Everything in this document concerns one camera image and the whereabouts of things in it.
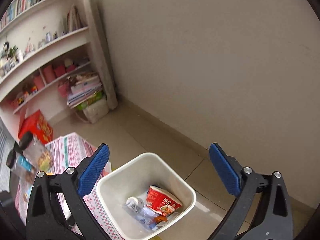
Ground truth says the clear plastic bottle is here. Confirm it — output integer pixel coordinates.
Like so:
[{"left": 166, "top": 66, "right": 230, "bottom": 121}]
[{"left": 122, "top": 197, "right": 158, "bottom": 230}]

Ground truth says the red instant noodle cup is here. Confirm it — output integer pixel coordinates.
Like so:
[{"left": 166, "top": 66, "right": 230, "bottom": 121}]
[{"left": 146, "top": 185, "right": 183, "bottom": 217}]

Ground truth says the white plastic trash bin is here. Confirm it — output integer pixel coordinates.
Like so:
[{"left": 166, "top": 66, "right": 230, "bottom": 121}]
[{"left": 96, "top": 153, "right": 196, "bottom": 239}]

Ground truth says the jar with nuts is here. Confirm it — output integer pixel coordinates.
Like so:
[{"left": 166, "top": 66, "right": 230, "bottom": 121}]
[{"left": 19, "top": 131, "right": 54, "bottom": 172}]

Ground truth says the jar with blue label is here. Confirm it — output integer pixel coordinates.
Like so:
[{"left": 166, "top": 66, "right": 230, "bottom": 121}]
[{"left": 7, "top": 150, "right": 36, "bottom": 185}]

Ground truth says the red gift box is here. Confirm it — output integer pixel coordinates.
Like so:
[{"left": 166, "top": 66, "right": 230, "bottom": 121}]
[{"left": 18, "top": 110, "right": 53, "bottom": 144}]

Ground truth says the orange peel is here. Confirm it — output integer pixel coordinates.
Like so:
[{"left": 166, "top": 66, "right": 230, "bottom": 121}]
[{"left": 153, "top": 216, "right": 168, "bottom": 224}]

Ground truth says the white woven bag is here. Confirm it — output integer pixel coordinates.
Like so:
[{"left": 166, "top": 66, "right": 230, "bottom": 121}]
[{"left": 83, "top": 96, "right": 109, "bottom": 124}]

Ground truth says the pink basket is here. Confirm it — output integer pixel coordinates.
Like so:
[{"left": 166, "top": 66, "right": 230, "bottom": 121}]
[{"left": 57, "top": 82, "right": 69, "bottom": 98}]

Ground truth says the stack of books and papers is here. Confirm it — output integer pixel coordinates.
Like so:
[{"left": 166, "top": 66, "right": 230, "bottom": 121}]
[{"left": 67, "top": 72, "right": 104, "bottom": 110}]

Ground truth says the pink pen holder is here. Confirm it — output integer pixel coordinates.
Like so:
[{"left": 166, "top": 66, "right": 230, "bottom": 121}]
[{"left": 33, "top": 75, "right": 45, "bottom": 90}]

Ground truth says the pink storage bin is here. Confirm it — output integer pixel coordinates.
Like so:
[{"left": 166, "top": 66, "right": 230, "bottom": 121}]
[{"left": 42, "top": 65, "right": 56, "bottom": 83}]

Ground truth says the beige curtain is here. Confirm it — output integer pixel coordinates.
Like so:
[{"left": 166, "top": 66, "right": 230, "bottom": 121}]
[{"left": 76, "top": 0, "right": 118, "bottom": 110}]

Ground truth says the small potted plant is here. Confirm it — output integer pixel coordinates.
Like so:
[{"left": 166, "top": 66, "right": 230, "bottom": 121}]
[{"left": 8, "top": 46, "right": 18, "bottom": 61}]

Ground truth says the white bookshelf unit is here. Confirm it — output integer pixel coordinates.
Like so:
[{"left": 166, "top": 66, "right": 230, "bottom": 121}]
[{"left": 0, "top": 0, "right": 92, "bottom": 136}]

